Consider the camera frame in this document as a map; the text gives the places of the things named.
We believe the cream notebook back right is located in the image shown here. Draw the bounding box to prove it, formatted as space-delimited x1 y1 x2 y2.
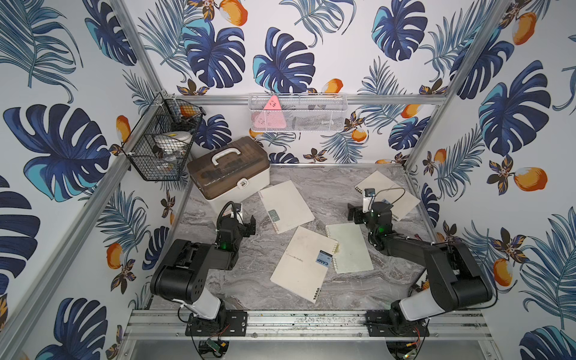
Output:
355 171 420 221

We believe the black wire basket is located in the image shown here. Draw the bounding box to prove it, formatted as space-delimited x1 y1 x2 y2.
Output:
120 94 206 182

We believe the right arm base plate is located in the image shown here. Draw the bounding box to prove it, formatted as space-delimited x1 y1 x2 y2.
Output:
364 310 429 338

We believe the aluminium front rail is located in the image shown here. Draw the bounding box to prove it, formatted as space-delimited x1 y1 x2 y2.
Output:
124 310 493 341

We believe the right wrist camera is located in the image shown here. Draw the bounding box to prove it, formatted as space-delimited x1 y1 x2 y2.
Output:
363 187 377 200

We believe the brown lid storage box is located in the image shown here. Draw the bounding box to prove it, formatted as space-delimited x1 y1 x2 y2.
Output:
187 136 270 213

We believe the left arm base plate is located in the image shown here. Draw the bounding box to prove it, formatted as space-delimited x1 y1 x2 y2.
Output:
185 309 248 338

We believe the pink triangle item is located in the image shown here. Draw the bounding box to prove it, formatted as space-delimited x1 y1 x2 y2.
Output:
252 95 287 131

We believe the large cream notebook blue label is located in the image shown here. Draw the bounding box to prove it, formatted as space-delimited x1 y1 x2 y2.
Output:
270 226 338 303

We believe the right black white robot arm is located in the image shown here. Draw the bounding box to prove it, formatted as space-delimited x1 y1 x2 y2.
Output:
347 188 493 328

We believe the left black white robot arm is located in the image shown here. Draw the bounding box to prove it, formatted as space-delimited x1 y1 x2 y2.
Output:
150 201 257 321

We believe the white mesh wall shelf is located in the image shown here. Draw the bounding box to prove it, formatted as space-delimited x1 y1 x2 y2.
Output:
247 94 348 133

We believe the white bowl in basket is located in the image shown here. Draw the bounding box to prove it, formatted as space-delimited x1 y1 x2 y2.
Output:
154 131 193 154

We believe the cream spiral notebook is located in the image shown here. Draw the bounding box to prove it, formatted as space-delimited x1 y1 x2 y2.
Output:
259 181 315 234

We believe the pale green spiral notebook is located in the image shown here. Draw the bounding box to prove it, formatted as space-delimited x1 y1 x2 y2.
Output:
325 223 374 274

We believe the green circuit board left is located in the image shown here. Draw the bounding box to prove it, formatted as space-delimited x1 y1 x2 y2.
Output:
199 339 229 355

